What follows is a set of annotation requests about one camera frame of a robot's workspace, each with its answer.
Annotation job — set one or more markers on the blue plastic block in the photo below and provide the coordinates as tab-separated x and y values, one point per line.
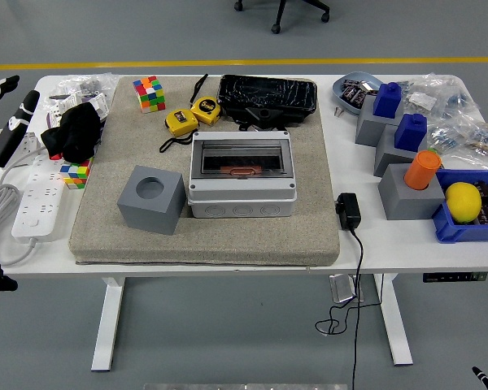
410	134
387	101

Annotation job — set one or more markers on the black plastic tray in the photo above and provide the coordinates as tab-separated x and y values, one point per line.
268	91

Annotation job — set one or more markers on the orange cylinder battery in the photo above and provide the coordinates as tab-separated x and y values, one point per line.
227	168
422	168

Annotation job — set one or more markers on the black table control panel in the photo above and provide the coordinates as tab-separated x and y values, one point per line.
451	277

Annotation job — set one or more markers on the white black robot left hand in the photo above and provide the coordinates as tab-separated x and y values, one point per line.
12	130

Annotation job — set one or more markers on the white terminal block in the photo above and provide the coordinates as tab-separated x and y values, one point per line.
63	107

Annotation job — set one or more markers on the yellow tape measure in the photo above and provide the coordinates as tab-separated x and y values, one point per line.
179	122
205	109

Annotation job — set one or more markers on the blue storage bin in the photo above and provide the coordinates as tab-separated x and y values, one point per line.
463	233

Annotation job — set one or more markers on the yellow lemon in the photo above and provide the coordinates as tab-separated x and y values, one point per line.
463	203

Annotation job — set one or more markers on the white power strip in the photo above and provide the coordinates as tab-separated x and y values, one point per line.
36	203

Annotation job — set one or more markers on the black office chair base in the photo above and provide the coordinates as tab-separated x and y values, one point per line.
282	12

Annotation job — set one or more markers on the silver box under table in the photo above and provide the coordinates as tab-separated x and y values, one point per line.
341	288

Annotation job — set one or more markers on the dark chip module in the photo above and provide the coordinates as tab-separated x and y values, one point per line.
353	96
349	83

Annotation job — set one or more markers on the small white circuit breaker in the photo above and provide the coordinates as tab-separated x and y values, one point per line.
99	103

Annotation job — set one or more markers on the grey-brown mat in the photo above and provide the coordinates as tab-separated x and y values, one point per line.
248	239

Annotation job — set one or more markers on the white table leg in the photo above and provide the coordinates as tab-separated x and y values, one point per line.
107	325
394	325

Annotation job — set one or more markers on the colourful puzzle cube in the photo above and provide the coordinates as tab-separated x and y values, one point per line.
148	94
77	172

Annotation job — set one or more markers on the silver module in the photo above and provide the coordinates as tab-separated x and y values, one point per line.
367	87

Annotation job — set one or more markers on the grey holder block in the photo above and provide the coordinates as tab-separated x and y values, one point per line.
386	158
150	215
368	128
406	203

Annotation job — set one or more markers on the grey plastic enclosure box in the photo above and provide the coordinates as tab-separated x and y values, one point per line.
244	203

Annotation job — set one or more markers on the blue-grey dish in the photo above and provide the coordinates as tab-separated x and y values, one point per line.
341	101

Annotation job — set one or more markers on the clear plastic parts bag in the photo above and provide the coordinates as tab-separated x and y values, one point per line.
484	140
445	136
406	87
101	81
443	95

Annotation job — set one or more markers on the black power adapter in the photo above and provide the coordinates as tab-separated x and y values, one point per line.
349	211

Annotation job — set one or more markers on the black cloth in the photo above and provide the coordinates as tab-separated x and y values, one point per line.
77	130

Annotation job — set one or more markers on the black triangular bracket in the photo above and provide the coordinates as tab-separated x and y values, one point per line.
263	113

